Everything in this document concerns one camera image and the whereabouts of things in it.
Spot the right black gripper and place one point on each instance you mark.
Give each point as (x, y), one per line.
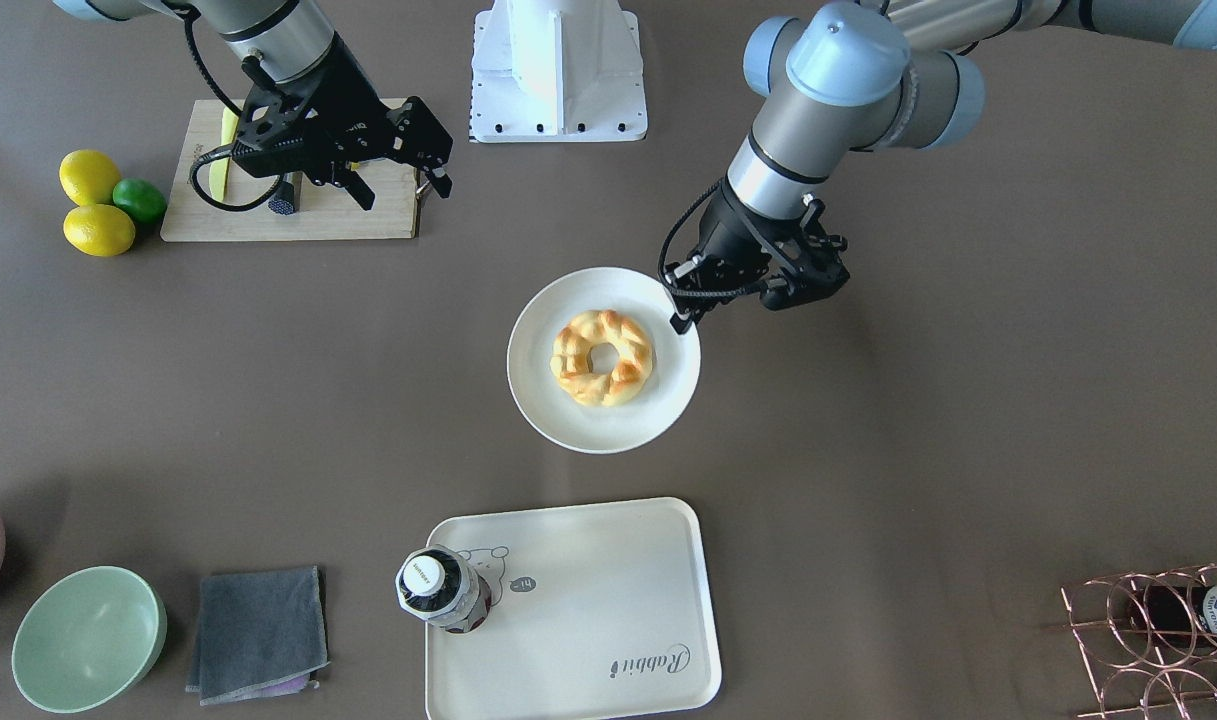
(353, 93)

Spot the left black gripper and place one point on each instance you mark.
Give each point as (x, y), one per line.
(732, 236)

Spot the white round plate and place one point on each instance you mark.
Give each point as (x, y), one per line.
(602, 430)

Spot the braided ring donut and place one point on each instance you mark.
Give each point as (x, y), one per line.
(571, 362)

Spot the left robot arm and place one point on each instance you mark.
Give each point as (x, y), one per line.
(862, 76)

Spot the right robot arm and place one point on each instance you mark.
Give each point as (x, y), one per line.
(276, 41)

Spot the white rectangular tray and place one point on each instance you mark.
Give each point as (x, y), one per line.
(600, 610)

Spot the wooden cutting board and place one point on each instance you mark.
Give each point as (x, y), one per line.
(326, 213)

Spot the steel cylinder muddler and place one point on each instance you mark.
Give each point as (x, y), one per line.
(285, 199)

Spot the yellow plastic knife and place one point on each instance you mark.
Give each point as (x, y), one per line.
(219, 169)

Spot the green lime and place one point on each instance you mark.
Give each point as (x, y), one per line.
(142, 201)

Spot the lower yellow lemon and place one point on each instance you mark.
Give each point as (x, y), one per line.
(99, 230)

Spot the yellow lemon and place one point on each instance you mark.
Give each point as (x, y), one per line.
(88, 177)
(99, 230)

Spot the upper yellow lemon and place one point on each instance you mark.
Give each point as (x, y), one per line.
(88, 177)

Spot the dark sauce bottle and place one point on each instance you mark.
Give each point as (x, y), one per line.
(441, 589)

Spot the grey folded cloth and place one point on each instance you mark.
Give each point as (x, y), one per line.
(259, 634)

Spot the green bowl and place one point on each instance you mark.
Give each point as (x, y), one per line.
(87, 639)

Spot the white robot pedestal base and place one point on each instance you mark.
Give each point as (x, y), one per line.
(557, 71)

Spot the copper wire bottle rack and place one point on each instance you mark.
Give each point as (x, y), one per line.
(1131, 679)

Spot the bottle in wire rack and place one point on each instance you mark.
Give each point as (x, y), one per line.
(1175, 617)

